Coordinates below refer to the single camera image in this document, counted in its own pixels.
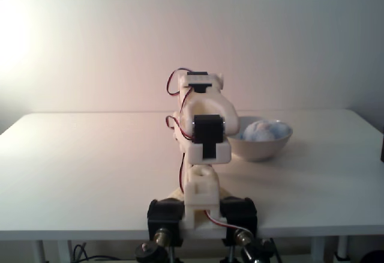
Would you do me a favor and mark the skyblue plush doll with clasp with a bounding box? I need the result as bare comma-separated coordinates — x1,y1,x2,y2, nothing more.
241,119,291,142

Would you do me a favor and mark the white ceramic bowl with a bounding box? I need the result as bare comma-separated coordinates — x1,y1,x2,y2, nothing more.
227,116,293,163

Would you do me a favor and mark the black table clamp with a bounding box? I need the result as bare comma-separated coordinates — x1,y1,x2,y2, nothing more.
220,196,282,263
134,198,185,263

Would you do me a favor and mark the white table leg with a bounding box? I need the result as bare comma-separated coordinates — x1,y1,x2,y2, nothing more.
310,235,350,263
35,239,73,263

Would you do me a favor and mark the black cable under table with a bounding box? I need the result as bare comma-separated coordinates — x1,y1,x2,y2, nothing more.
71,243,122,263

